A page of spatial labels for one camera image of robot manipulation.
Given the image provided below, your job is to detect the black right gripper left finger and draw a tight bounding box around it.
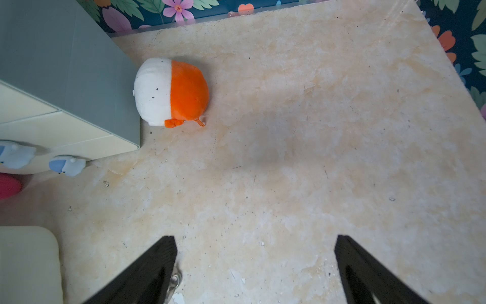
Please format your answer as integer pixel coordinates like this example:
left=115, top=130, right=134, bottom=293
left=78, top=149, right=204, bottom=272
left=85, top=236, right=178, bottom=303

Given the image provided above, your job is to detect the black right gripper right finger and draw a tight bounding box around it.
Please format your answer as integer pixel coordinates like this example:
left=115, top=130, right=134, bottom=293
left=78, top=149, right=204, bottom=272
left=334, top=235, right=427, bottom=303

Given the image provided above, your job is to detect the white storage tray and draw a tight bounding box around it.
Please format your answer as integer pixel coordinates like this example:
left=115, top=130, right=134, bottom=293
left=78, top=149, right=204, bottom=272
left=1, top=226, right=63, bottom=303

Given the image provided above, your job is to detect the pale blue drawer box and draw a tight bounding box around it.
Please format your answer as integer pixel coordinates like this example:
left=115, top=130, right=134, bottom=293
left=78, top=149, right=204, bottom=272
left=1, top=1, right=140, bottom=175

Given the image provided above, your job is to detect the blue white drawer knob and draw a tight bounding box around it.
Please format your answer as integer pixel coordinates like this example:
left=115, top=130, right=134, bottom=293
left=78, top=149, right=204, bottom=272
left=48, top=155, right=86, bottom=177

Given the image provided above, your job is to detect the pink white plush toy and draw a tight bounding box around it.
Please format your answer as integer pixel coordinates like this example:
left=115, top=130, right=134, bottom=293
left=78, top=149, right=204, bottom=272
left=0, top=173, right=22, bottom=200

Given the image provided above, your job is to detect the orange white plush ball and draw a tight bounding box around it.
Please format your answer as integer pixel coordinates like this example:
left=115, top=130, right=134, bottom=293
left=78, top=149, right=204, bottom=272
left=133, top=58, right=210, bottom=129

